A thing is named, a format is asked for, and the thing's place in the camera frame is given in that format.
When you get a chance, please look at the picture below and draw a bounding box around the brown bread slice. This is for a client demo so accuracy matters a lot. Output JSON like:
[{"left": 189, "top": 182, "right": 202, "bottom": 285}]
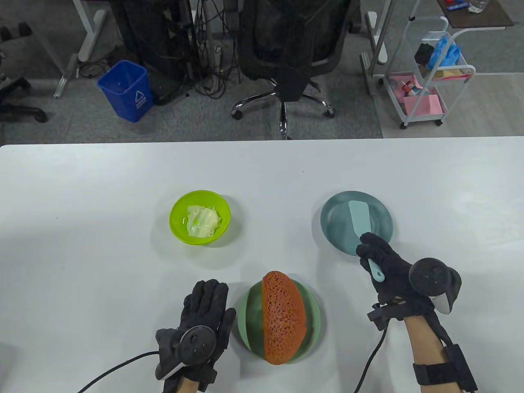
[{"left": 261, "top": 271, "right": 308, "bottom": 365}]

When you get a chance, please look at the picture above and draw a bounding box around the person's right forearm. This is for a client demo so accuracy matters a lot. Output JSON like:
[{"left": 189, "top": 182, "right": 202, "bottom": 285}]
[{"left": 403, "top": 313, "right": 459, "bottom": 393}]

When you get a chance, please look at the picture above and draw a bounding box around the person's left hand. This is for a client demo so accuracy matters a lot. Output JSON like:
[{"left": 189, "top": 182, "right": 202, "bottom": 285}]
[{"left": 155, "top": 280, "right": 237, "bottom": 393}]

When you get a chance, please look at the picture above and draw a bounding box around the blue trash bin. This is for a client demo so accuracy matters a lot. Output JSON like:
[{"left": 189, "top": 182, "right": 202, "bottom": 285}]
[{"left": 97, "top": 61, "right": 154, "bottom": 122}]

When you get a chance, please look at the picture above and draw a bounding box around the person's right hand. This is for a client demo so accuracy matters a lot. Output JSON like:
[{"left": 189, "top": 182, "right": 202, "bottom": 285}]
[{"left": 357, "top": 233, "right": 434, "bottom": 318}]

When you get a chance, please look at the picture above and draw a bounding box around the teal dessert spatula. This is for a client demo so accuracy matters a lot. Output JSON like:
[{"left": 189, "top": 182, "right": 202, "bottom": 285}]
[{"left": 348, "top": 201, "right": 385, "bottom": 282}]

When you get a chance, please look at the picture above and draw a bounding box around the black glove cable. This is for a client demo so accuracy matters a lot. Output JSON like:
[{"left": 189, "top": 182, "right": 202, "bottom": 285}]
[
  {"left": 354, "top": 301, "right": 406, "bottom": 393},
  {"left": 78, "top": 351, "right": 159, "bottom": 393}
]

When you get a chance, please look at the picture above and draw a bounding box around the pink folder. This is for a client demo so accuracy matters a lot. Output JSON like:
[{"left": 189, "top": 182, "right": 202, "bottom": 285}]
[{"left": 403, "top": 95, "right": 443, "bottom": 117}]

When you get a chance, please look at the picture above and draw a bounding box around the pale green plate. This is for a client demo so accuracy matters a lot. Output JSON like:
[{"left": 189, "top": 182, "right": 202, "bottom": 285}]
[{"left": 238, "top": 280, "right": 322, "bottom": 363}]

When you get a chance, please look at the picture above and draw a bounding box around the brown side table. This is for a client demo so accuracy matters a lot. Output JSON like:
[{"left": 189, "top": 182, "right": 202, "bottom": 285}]
[{"left": 435, "top": 0, "right": 514, "bottom": 29}]

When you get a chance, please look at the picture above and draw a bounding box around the white desk leg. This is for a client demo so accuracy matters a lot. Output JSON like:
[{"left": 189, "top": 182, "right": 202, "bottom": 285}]
[
  {"left": 366, "top": 11, "right": 388, "bottom": 64},
  {"left": 73, "top": 0, "right": 108, "bottom": 62}
]

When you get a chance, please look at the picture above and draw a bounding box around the black office chair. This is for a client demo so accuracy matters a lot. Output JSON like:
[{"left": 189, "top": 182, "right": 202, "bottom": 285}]
[{"left": 231, "top": 0, "right": 361, "bottom": 140}]

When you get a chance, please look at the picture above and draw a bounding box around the black cloth bundle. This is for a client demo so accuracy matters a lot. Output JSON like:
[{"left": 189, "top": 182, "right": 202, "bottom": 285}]
[{"left": 414, "top": 42, "right": 434, "bottom": 65}]

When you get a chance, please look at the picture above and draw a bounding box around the blue plastic bag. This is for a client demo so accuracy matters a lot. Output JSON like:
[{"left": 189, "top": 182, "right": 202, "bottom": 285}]
[{"left": 426, "top": 35, "right": 461, "bottom": 70}]

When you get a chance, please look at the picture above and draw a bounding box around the blue-grey plate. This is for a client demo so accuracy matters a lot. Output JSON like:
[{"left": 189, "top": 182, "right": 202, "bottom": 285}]
[{"left": 320, "top": 191, "right": 394, "bottom": 256}]

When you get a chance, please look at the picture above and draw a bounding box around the tangle of black cables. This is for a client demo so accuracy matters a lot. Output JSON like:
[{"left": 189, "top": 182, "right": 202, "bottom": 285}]
[{"left": 186, "top": 0, "right": 244, "bottom": 99}]

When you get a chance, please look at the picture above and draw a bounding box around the black computer tower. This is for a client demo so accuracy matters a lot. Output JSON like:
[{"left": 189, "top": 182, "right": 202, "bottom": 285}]
[{"left": 113, "top": 0, "right": 193, "bottom": 105}]

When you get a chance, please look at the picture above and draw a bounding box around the lime green bowl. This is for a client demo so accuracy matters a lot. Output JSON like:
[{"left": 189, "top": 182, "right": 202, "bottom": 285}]
[{"left": 169, "top": 190, "right": 231, "bottom": 246}]

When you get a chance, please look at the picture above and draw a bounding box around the black chair base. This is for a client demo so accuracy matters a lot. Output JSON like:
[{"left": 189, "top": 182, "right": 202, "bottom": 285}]
[{"left": 0, "top": 23, "right": 48, "bottom": 123}]

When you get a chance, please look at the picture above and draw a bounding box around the black and white controller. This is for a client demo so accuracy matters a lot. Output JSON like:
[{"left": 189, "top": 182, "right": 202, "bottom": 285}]
[
  {"left": 409, "top": 258, "right": 462, "bottom": 315},
  {"left": 156, "top": 325, "right": 224, "bottom": 381}
]

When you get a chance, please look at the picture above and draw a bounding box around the grey metal table leg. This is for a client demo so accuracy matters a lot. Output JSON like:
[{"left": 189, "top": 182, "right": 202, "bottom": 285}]
[{"left": 25, "top": 25, "right": 80, "bottom": 98}]

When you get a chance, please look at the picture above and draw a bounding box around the white trolley cart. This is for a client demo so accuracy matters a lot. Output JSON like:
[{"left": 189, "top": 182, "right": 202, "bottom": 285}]
[{"left": 384, "top": 16, "right": 477, "bottom": 129}]

